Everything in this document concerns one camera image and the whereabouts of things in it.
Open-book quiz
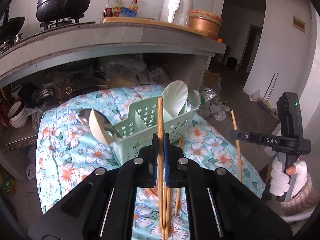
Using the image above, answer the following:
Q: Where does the white shell rice paddle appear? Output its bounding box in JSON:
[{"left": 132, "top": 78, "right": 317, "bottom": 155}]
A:
[{"left": 162, "top": 80, "right": 188, "bottom": 118}]

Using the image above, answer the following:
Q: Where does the dark vinegar bottle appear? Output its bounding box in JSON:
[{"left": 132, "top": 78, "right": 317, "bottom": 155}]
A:
[{"left": 103, "top": 0, "right": 113, "bottom": 19}]

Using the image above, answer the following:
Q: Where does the steel bowl under counter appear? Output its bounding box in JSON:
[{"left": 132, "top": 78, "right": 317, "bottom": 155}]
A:
[{"left": 33, "top": 87, "right": 55, "bottom": 107}]

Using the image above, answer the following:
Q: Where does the floral blue quilt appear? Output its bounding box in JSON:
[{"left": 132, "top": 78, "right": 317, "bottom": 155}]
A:
[{"left": 36, "top": 86, "right": 265, "bottom": 239}]

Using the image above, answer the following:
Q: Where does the right hand in white glove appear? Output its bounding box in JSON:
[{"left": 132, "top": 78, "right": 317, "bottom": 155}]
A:
[{"left": 270, "top": 157, "right": 308, "bottom": 197}]

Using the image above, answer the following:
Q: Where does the white electric kettle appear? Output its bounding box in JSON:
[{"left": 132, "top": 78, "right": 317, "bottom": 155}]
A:
[{"left": 160, "top": 0, "right": 193, "bottom": 27}]

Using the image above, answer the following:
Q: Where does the cooking oil bottle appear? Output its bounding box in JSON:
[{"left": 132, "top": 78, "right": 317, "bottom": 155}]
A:
[{"left": 0, "top": 171, "right": 16, "bottom": 195}]

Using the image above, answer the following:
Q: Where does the mint green utensil caddy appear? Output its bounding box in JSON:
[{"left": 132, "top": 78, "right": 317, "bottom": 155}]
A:
[{"left": 112, "top": 97, "right": 199, "bottom": 165}]

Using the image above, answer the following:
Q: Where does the blue seasoning packet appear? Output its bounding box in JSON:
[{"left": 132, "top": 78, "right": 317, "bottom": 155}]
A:
[{"left": 119, "top": 7, "right": 137, "bottom": 18}]

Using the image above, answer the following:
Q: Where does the red cap sauce bottle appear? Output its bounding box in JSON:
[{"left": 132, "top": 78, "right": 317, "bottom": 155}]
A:
[{"left": 129, "top": 0, "right": 138, "bottom": 16}]

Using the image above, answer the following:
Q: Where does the large steel spoon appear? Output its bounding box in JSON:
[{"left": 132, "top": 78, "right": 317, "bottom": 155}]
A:
[{"left": 79, "top": 108, "right": 121, "bottom": 138}]

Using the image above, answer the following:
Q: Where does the cream rice spoon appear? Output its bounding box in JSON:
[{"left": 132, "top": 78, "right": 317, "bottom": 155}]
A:
[{"left": 89, "top": 109, "right": 117, "bottom": 145}]

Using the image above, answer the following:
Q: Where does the wooden cutting board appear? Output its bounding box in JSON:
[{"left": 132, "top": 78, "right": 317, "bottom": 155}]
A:
[{"left": 103, "top": 17, "right": 208, "bottom": 37}]

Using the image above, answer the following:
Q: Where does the grey concrete counter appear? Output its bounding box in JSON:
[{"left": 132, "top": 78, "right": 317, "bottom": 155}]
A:
[{"left": 1, "top": 23, "right": 226, "bottom": 87}]

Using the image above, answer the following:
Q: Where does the stack of white bowls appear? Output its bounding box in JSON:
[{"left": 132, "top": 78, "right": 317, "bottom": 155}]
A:
[{"left": 8, "top": 101, "right": 28, "bottom": 128}]

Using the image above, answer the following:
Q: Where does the copper pot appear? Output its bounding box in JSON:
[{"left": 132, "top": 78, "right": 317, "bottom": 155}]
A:
[{"left": 188, "top": 10, "right": 222, "bottom": 40}]

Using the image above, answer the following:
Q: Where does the black wok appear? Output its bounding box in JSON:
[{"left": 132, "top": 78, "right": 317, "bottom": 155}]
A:
[{"left": 0, "top": 7, "right": 25, "bottom": 44}]

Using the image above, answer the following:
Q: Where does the yellow cap sauce bottle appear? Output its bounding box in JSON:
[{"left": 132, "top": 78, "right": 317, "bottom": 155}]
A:
[{"left": 112, "top": 0, "right": 123, "bottom": 17}]

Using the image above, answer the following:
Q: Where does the small steel spoon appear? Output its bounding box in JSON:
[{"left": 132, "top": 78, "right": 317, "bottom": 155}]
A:
[{"left": 187, "top": 89, "right": 201, "bottom": 112}]

